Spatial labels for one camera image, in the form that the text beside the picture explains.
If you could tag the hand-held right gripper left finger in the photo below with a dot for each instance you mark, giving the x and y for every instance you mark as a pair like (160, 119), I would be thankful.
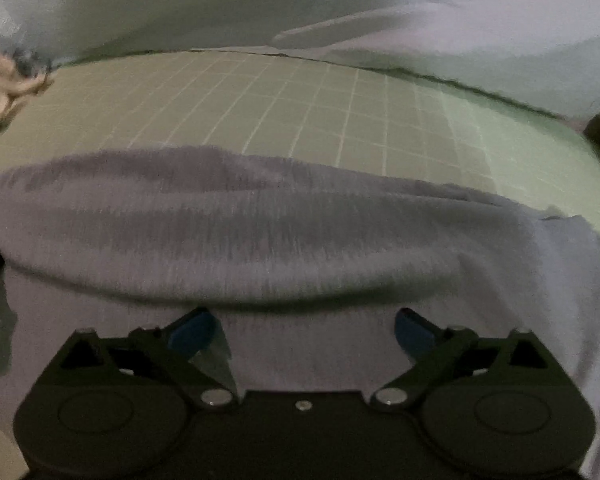
(192, 335)

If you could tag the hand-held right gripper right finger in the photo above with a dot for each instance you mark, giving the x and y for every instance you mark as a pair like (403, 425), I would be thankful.
(414, 335)

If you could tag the green grid mat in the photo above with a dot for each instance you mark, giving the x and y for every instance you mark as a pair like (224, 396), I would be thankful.
(330, 110)

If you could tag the grey shirt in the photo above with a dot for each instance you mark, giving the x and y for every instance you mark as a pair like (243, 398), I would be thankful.
(280, 220)

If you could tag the light blue printed blanket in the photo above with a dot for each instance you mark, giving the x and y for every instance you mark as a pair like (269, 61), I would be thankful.
(330, 5)

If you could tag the beige garment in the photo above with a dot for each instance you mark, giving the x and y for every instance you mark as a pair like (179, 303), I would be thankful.
(0, 90)

